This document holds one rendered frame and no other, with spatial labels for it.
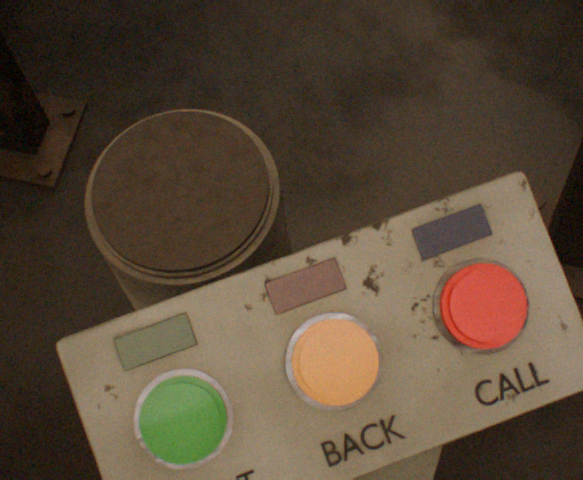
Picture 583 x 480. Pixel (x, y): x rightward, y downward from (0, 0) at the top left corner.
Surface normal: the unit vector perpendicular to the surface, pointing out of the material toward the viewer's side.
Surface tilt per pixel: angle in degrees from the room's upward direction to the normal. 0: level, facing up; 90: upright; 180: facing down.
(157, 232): 0
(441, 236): 20
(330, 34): 0
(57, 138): 0
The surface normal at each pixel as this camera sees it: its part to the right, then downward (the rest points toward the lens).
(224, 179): -0.07, -0.41
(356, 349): 0.05, -0.10
